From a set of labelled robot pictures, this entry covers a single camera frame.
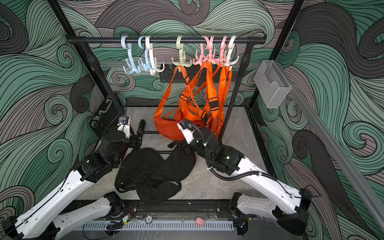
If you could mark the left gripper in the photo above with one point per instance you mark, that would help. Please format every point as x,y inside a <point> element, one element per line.
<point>139,132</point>

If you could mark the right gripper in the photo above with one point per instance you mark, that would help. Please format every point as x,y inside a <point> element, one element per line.
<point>186,147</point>

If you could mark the black bag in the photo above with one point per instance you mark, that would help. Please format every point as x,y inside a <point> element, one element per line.
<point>156,192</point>
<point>144,165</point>

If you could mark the orange backpack bag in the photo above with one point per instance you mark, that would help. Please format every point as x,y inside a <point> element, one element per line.
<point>210,90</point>

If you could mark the rust red bag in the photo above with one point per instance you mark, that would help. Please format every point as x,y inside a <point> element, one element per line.
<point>201,120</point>

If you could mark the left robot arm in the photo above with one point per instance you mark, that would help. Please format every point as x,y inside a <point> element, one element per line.
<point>44,221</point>

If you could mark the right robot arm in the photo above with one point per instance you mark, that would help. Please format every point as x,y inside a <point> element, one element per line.
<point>286,205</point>

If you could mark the white hook left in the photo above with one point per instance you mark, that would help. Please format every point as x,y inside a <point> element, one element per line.
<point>152,60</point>

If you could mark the white hook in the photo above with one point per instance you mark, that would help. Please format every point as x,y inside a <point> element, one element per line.
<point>152,60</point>
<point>231,46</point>

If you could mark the light blue hook leftmost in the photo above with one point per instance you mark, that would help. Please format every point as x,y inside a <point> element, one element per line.
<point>129,61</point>

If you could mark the pink hook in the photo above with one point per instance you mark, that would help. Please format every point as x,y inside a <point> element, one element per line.
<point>210,57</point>
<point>200,58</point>
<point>222,55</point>

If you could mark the pale green hook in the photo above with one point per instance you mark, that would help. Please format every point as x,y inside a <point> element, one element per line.
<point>182,55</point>

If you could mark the white hook rightmost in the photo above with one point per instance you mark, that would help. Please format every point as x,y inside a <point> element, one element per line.
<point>231,46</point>

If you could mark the pink small object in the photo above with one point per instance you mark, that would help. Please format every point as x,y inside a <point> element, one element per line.
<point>200,222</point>

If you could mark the front poker chip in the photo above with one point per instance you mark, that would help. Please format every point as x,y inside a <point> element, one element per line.
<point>149,219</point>

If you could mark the black clothes rack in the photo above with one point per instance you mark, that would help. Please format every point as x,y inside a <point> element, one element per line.
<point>94,66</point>

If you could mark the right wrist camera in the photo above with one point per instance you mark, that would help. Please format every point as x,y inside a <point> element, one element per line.
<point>187,128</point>

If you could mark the white slotted cable duct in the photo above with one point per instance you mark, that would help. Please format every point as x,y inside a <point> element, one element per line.
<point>161,226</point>

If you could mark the clear mesh wall bin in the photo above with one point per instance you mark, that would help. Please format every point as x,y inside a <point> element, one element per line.
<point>272,83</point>

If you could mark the aluminium wall rail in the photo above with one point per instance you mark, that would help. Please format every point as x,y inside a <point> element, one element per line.
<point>337,152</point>

